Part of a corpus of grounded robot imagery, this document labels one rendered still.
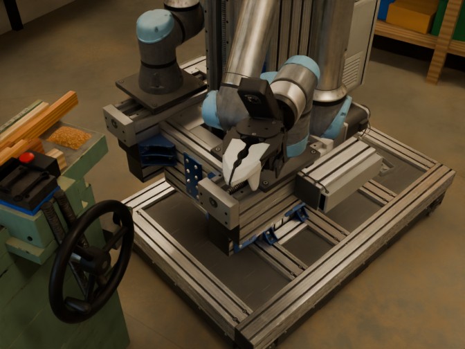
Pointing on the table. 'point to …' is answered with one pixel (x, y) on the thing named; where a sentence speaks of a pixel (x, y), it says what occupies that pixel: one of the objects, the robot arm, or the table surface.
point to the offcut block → (58, 157)
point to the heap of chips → (69, 137)
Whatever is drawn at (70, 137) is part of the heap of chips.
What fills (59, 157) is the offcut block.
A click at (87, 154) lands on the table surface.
